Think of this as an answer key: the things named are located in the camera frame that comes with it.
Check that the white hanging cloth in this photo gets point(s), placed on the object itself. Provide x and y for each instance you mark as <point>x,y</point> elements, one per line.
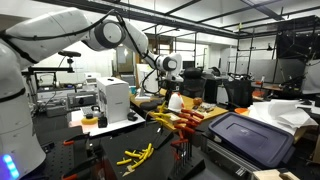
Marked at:
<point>311,78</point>

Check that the white carton box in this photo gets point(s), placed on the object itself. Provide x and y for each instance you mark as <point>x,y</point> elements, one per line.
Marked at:
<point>113,100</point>

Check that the black clamp fixture orange tips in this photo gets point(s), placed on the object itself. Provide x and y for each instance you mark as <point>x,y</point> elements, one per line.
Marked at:
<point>78,163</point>

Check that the black office chair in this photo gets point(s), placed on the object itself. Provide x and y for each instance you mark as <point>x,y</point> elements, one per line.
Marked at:
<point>192,81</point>
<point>238,93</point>

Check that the small orange object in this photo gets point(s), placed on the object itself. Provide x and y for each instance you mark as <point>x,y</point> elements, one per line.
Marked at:
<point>259,83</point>

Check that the black folded cloth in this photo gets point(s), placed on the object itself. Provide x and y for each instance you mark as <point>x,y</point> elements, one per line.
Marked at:
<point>250,138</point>

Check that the small beige paper tag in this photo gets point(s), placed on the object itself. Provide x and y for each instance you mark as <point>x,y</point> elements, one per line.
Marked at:
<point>127,171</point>

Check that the black computer mouse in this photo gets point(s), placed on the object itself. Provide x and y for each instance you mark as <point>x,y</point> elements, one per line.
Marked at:
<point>132,116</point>

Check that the teal cup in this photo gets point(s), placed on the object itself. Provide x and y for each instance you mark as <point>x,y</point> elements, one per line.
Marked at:
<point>133,90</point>

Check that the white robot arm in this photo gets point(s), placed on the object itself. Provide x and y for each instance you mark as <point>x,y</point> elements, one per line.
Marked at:
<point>40,36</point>

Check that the grey partition wall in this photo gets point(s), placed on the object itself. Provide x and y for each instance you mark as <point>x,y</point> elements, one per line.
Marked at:
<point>266,70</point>

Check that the grey equipment case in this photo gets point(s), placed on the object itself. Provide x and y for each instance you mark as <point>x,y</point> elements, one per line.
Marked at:
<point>81,99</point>

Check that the white paper stack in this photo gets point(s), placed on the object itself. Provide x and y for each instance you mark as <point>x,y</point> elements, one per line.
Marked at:
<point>283,113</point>

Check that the black padded pouch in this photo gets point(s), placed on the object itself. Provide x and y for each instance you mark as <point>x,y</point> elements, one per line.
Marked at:
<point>150,105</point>

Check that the small black box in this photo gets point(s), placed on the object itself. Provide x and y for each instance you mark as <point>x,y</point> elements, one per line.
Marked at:
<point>102,122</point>

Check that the wooden desk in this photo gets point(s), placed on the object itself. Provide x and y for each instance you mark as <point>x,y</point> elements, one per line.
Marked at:
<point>213,113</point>

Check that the light wooden block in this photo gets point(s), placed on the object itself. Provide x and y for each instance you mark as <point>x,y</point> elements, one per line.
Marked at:
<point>275,174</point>

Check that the orange bowl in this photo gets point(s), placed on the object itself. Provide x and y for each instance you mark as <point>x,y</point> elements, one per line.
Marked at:
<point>241,110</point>

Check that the white board table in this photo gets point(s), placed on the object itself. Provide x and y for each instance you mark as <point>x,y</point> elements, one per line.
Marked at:
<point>113,128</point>

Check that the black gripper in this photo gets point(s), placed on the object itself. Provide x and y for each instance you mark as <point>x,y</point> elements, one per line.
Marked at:
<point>170,88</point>

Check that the white printer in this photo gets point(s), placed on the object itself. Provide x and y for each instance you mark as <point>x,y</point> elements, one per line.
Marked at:
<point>92,79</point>

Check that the black tool rack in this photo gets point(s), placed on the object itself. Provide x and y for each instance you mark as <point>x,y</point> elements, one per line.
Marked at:
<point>186,163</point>
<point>161,136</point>

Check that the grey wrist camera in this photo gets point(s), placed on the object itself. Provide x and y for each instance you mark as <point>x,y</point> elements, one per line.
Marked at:
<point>176,79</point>

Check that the black curtain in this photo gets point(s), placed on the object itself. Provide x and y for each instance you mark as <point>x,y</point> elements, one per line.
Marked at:
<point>296,46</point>

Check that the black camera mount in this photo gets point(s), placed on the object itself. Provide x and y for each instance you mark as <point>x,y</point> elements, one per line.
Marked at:
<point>69,54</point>

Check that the white plush chicken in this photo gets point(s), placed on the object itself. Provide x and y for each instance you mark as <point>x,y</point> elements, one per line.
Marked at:
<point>175,102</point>

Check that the black cabinet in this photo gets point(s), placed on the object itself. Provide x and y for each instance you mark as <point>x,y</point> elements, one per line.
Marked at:
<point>213,88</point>

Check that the black ceiling truss frame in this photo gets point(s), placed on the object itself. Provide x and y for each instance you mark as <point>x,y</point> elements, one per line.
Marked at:
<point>186,20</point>

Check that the white monitor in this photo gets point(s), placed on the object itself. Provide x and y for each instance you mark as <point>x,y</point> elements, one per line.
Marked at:
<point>146,80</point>

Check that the black tripod rig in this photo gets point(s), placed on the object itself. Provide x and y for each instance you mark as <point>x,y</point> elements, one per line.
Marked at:
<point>291,83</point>

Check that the brown ball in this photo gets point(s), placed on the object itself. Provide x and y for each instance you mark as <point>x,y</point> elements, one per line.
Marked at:
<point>197,101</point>

